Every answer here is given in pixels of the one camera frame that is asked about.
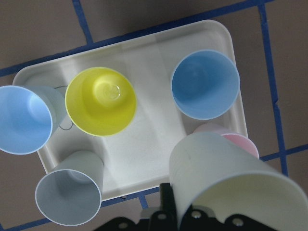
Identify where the yellow plastic cup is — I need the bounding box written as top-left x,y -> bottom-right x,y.
65,67 -> 137,136

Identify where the grey plastic cup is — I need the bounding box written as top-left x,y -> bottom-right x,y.
35,150 -> 104,226

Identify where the white plastic cup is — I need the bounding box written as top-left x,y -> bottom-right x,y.
169,132 -> 308,231

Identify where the light blue cup tray edge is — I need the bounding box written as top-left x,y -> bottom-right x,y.
0,85 -> 66,155

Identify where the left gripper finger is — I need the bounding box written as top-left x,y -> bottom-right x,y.
159,183 -> 177,217

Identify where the pink plastic cup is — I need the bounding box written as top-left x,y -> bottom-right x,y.
193,123 -> 259,159

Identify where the cream plastic tray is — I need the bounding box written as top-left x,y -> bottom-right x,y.
13,20 -> 235,200

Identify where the blue cup on tray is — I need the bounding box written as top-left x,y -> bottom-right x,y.
170,50 -> 240,120

